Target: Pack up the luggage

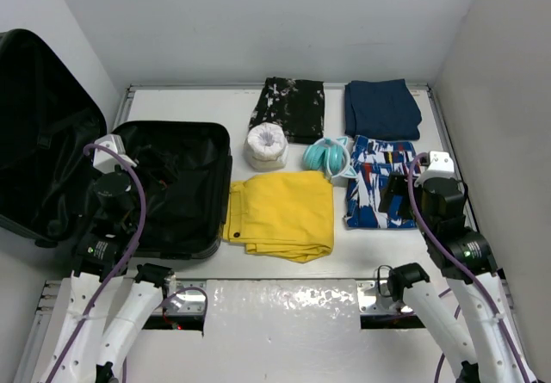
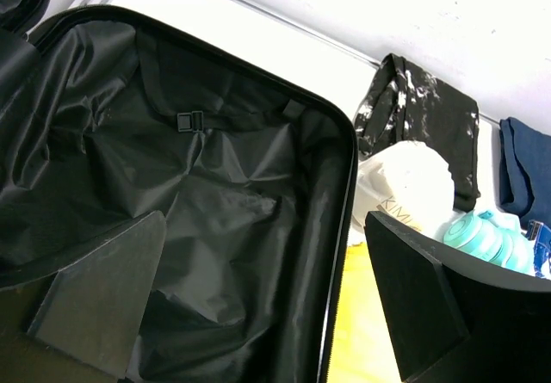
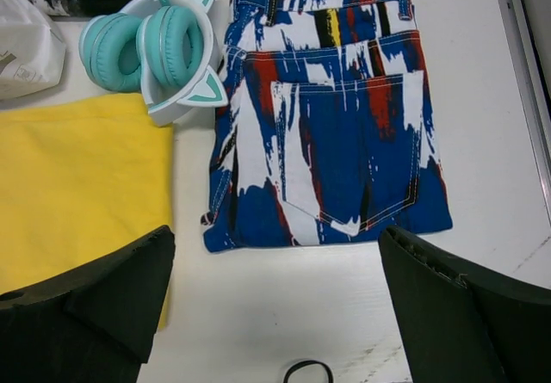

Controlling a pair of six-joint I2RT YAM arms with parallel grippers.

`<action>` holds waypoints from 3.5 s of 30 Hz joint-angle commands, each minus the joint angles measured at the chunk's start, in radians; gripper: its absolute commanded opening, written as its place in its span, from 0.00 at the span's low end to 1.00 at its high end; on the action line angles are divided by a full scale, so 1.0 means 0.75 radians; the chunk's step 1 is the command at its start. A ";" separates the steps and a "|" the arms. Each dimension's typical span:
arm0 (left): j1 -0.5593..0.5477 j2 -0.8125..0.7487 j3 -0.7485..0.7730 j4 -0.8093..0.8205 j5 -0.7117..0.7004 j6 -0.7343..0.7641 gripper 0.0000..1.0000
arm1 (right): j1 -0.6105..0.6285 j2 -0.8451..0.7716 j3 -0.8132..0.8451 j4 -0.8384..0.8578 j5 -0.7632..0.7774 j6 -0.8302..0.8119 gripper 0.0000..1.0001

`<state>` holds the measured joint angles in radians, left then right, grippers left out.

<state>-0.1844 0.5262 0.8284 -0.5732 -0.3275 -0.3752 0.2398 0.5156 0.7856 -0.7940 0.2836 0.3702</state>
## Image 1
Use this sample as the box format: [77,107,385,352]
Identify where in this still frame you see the black white patterned garment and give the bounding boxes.
[249,77,325,145]

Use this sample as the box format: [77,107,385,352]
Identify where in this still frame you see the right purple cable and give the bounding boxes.
[407,151,535,383]

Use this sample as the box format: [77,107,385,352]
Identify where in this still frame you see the teal cat-ear headphones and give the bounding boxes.
[302,136,358,183]

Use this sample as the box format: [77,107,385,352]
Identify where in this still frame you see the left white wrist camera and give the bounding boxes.
[93,133,137,174]

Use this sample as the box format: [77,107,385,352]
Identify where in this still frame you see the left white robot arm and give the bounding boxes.
[40,170,173,382]

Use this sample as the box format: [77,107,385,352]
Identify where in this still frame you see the navy garment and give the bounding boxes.
[344,79,422,141]

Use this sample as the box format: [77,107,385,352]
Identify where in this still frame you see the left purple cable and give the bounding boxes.
[42,143,147,383]

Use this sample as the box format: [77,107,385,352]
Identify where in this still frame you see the white rolled cloth bundle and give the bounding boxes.
[244,122,288,172]

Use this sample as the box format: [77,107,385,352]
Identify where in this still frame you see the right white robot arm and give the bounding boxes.
[380,174,537,382]

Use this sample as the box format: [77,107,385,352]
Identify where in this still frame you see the black open suitcase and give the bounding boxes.
[1,29,232,259]

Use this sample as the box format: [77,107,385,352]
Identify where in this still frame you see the yellow pants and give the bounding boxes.
[223,171,335,263]

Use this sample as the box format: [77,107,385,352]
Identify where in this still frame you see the blue white patterned shorts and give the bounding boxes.
[344,135,416,230]

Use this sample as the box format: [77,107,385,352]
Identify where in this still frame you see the purple cable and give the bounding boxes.
[407,151,535,383]
[42,143,147,383]

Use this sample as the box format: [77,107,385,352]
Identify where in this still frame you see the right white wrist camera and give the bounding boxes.
[414,151,455,186]

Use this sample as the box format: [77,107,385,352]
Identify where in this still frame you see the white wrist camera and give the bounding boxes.
[93,133,137,174]
[414,151,455,186]

